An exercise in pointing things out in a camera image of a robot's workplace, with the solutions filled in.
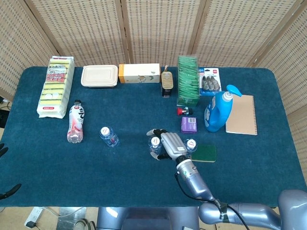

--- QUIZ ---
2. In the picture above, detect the beige lidded food container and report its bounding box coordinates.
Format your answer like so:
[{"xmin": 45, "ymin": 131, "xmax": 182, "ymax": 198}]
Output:
[{"xmin": 81, "ymin": 64, "xmax": 119, "ymax": 88}]

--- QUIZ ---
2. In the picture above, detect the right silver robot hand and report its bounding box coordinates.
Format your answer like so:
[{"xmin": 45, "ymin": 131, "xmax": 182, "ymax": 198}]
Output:
[{"xmin": 146, "ymin": 128, "xmax": 189, "ymax": 161}]

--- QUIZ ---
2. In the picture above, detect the gold black tin can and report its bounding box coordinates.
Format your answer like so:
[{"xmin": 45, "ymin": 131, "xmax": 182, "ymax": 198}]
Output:
[{"xmin": 160, "ymin": 66, "xmax": 172, "ymax": 98}]

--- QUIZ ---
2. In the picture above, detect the grey robot torso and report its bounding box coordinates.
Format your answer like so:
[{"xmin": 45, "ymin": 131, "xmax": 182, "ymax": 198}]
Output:
[{"xmin": 95, "ymin": 206, "xmax": 200, "ymax": 230}]

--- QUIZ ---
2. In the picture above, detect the pink sports drink bottle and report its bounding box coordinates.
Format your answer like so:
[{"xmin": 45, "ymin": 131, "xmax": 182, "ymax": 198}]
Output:
[{"xmin": 67, "ymin": 99, "xmax": 87, "ymax": 144}]

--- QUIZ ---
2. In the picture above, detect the kraft spiral notebook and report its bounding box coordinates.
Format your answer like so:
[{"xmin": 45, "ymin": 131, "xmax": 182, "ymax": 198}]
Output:
[{"xmin": 225, "ymin": 94, "xmax": 258, "ymax": 136}]

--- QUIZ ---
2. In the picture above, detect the blister pack of clips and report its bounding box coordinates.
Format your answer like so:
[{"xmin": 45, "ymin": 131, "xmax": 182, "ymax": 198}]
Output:
[{"xmin": 198, "ymin": 67, "xmax": 221, "ymax": 96}]

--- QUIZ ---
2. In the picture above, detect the blue carpet table cover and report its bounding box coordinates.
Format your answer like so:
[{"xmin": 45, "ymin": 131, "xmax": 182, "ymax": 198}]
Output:
[{"xmin": 0, "ymin": 66, "xmax": 307, "ymax": 208}]

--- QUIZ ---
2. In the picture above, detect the clear Ganten water bottle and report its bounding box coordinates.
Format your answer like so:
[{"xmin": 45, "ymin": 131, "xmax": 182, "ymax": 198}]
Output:
[
  {"xmin": 149, "ymin": 136, "xmax": 162, "ymax": 159},
  {"xmin": 184, "ymin": 138, "xmax": 199, "ymax": 154},
  {"xmin": 99, "ymin": 126, "xmax": 120, "ymax": 148}
]

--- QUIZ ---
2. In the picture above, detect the small purple box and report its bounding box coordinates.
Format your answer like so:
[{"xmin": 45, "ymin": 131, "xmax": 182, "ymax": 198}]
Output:
[{"xmin": 180, "ymin": 116, "xmax": 199, "ymax": 134}]

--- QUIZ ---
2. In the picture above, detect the green yellow scrub sponge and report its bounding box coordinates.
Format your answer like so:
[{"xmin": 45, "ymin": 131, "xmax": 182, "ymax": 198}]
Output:
[{"xmin": 191, "ymin": 144, "xmax": 217, "ymax": 163}]

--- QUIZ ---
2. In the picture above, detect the white power strip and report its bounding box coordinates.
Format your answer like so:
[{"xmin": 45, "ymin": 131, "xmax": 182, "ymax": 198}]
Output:
[{"xmin": 24, "ymin": 207, "xmax": 45, "ymax": 228}]

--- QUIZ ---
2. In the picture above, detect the yellow sponge multipack bag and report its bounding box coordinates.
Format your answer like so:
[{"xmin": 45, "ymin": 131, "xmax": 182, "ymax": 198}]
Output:
[{"xmin": 36, "ymin": 56, "xmax": 75, "ymax": 119}]

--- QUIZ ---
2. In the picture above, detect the blue detergent jug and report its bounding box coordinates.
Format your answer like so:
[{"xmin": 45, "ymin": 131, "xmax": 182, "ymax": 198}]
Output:
[{"xmin": 204, "ymin": 84, "xmax": 243, "ymax": 133}]

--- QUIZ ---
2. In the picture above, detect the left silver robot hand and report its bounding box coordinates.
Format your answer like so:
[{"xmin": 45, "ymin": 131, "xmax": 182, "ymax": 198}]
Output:
[{"xmin": 0, "ymin": 143, "xmax": 22, "ymax": 200}]

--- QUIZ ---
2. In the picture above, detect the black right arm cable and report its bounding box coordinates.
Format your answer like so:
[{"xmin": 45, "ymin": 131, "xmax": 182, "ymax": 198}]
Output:
[{"xmin": 174, "ymin": 170, "xmax": 250, "ymax": 230}]

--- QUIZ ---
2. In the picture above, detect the woven bamboo folding screen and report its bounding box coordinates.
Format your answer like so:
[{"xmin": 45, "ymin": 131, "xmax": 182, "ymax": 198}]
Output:
[{"xmin": 0, "ymin": 0, "xmax": 307, "ymax": 154}]

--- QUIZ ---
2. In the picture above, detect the white orange carton box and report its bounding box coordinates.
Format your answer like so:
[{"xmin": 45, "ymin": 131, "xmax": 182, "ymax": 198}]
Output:
[{"xmin": 118, "ymin": 63, "xmax": 161, "ymax": 84}]

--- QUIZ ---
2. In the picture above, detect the clear box of green packets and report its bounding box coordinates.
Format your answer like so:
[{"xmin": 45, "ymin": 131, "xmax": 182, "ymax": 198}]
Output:
[{"xmin": 177, "ymin": 56, "xmax": 200, "ymax": 107}]

